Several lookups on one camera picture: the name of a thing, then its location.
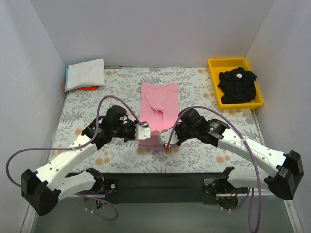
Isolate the pink t-shirt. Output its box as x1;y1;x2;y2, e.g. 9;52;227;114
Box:
138;82;179;146

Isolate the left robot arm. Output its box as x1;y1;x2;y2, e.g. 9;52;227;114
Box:
21;105;138;216

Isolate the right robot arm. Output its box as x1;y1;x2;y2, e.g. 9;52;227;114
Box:
174;107;304;200

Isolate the floral patterned table mat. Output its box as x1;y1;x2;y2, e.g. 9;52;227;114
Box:
49;68;262;173

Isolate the folded orange t-shirt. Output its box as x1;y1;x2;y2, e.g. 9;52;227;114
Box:
63;84;99;92

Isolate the black t-shirt in bin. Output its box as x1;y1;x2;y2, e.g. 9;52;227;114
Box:
218;67;257;104

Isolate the folded teal t-shirt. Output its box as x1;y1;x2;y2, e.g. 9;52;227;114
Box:
64;58;103;92

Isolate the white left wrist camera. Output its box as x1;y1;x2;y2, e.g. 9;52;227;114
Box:
135;123;151;140

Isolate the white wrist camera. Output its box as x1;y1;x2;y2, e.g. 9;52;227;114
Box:
158;128;178;149
135;123;151;140

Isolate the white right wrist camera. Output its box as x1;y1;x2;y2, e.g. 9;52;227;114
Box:
158;128;178;149

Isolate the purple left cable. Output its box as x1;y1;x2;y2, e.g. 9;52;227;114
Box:
5;96;149;222

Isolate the purple cable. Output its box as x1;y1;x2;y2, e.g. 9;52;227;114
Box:
167;105;263;233
5;96;149;222

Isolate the aluminium frame rail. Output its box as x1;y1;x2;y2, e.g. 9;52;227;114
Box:
31;176;292;198

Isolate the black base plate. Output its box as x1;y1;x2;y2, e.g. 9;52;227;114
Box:
80;172;247;204

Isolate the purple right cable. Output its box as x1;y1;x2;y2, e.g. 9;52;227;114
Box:
167;105;263;233

